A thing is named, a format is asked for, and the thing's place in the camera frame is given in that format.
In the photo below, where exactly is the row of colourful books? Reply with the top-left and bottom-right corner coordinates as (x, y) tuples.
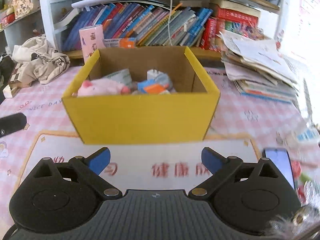
(61, 0), (264, 51)

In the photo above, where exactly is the pink checkered desk mat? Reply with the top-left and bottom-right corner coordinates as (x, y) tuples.
(1, 67), (319, 235)

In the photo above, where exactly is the beige crumpled cloth bag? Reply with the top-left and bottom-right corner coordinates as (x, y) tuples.
(11, 35), (71, 85)

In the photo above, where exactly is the grey tape roll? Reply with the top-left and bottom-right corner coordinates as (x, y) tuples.
(103, 68), (132, 87)

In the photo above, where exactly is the white wooden bookshelf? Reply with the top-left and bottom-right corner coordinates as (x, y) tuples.
(0, 0), (286, 61)

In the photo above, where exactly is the orange blue toothpaste box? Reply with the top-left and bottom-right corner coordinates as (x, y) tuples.
(137, 80), (170, 94)

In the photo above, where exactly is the pink cylindrical canister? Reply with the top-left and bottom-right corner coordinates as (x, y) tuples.
(79, 24), (105, 63)

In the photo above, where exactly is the white power adapter plug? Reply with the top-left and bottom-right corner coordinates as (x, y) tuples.
(146, 69), (162, 80)

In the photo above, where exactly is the stack of papers and booklets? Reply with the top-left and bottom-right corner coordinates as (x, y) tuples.
(219, 30), (298, 103)

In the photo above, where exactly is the white charging cable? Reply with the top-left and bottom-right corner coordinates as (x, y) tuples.
(166, 0), (175, 47)

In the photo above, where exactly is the orange white small box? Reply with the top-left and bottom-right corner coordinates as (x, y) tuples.
(104, 38), (136, 48)

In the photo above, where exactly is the brown checkered chess board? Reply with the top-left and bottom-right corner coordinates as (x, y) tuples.
(8, 63), (32, 89)

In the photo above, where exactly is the black smartphone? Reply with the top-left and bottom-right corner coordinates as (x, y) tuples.
(262, 148), (296, 190)

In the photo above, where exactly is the yellow cardboard box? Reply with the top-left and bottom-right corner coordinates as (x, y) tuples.
(62, 47), (220, 144)

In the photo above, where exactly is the pink plush pig toy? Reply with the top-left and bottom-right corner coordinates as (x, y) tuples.
(76, 78), (131, 97)

